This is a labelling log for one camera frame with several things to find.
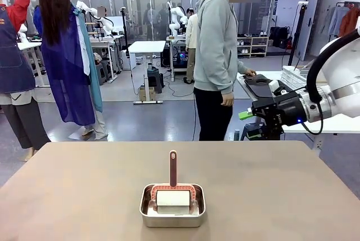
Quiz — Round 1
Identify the black stand with white top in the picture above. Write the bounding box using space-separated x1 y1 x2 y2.
287 1 309 67

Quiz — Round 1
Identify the low shoe shelf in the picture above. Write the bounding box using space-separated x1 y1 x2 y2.
237 35 269 59

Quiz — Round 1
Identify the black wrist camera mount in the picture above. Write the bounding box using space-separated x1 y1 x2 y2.
263 124 285 141

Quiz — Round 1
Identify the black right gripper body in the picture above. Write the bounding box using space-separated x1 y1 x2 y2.
251 92 306 127

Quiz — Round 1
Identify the light blue hanging shirt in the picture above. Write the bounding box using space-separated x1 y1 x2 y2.
327 6 349 38

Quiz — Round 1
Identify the black camera tripod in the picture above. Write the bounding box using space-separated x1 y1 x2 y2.
120 6 131 56

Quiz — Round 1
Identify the long-haired figure in blue gown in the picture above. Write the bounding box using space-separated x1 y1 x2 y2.
33 0 109 140

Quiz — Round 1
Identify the white open door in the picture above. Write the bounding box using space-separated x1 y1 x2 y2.
295 0 323 62

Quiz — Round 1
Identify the orange hanging jacket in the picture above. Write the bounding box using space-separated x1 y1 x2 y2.
339 7 360 38

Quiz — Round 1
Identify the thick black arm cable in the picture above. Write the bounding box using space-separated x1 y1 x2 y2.
305 29 360 104

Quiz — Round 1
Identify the person in cream shirt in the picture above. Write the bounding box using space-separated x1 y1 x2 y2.
184 8 199 84

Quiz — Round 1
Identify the large white table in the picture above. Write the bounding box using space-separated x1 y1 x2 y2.
236 70 360 151

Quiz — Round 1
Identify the rectangular metal tin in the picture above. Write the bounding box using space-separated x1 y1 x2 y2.
138 183 206 228

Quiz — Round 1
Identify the white wire dish rack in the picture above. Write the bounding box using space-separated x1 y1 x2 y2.
282 65 313 84

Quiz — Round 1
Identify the pink handled lint roller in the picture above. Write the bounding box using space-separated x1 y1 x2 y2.
151 149 199 216

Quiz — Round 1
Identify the dark brown serving tray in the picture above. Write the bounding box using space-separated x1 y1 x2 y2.
242 73 282 100

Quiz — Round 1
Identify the grey plastic stool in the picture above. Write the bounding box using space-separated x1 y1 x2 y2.
94 60 113 86

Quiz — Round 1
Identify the red-sleeved figure in denim apron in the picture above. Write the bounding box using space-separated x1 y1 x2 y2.
0 0 53 163

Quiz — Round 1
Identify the person's right hand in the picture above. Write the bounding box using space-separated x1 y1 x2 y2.
221 92 235 106

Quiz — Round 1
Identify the white standing desk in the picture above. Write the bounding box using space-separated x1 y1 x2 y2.
128 40 167 105

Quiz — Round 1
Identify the dark box with green stripe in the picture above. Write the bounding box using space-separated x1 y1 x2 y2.
241 122 267 141

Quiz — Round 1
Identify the black stacked stool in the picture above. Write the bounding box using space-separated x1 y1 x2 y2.
145 66 164 94

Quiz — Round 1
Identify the teal hanging garment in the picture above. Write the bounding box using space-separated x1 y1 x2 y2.
73 3 104 114

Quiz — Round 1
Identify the person in grey hoodie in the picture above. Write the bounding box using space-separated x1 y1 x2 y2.
193 0 257 142

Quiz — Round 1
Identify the cardboard box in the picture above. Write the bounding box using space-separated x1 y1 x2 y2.
138 86 155 102

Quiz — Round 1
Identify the person's right forearm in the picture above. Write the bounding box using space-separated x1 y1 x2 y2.
216 55 236 95

